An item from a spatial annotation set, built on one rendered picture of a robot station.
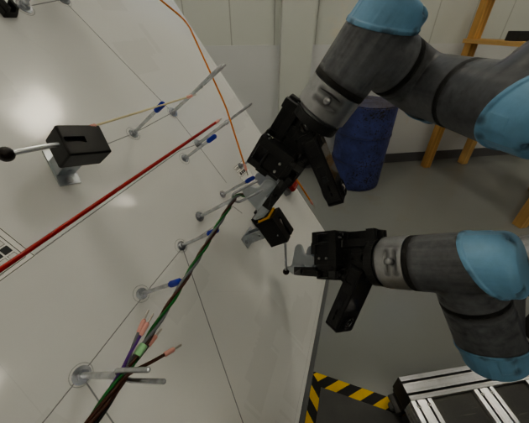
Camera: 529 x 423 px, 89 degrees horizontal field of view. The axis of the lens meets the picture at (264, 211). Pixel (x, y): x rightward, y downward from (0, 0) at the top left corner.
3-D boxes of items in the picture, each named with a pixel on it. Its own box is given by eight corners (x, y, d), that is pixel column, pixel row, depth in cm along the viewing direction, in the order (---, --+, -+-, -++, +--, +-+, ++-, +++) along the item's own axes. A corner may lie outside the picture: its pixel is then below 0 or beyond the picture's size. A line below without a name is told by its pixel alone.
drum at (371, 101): (364, 168, 332) (382, 92, 282) (387, 190, 287) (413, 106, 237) (322, 170, 325) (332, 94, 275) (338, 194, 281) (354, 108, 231)
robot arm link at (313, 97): (362, 98, 39) (358, 109, 32) (342, 124, 42) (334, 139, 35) (321, 67, 39) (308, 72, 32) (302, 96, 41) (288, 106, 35)
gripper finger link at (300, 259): (289, 245, 58) (322, 243, 50) (289, 274, 56) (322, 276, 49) (278, 244, 56) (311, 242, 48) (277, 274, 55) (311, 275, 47)
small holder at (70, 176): (-26, 155, 27) (-12, 117, 23) (73, 148, 34) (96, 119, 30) (-4, 197, 27) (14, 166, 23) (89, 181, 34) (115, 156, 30)
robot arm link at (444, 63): (463, 143, 35) (408, 107, 30) (409, 119, 44) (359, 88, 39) (515, 83, 31) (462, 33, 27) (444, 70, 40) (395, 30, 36)
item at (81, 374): (96, 371, 28) (173, 370, 20) (81, 389, 27) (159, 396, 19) (81, 361, 28) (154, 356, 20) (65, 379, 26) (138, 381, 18)
